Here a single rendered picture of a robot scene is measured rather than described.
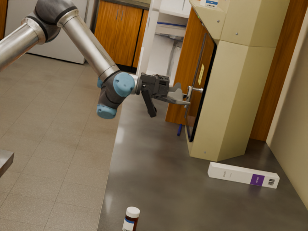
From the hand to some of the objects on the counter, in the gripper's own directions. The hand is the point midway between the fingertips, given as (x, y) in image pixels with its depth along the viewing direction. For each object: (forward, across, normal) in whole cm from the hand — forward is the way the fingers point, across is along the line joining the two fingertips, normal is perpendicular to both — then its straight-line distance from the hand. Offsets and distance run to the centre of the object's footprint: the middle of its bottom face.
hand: (186, 101), depth 185 cm
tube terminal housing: (+18, +11, +21) cm, 29 cm away
